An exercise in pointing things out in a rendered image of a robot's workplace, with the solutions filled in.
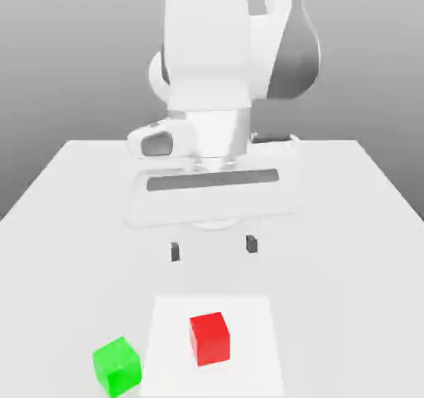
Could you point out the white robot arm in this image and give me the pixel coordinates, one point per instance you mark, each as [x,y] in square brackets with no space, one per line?
[207,47]

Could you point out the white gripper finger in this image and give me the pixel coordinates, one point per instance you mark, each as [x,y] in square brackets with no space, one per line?
[251,244]
[174,251]

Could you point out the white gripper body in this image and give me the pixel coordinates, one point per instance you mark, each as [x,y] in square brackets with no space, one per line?
[212,202]

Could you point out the small red cube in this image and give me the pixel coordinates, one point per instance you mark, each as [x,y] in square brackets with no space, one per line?
[210,338]

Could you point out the small green cube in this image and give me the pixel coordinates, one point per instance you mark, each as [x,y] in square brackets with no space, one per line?
[116,367]

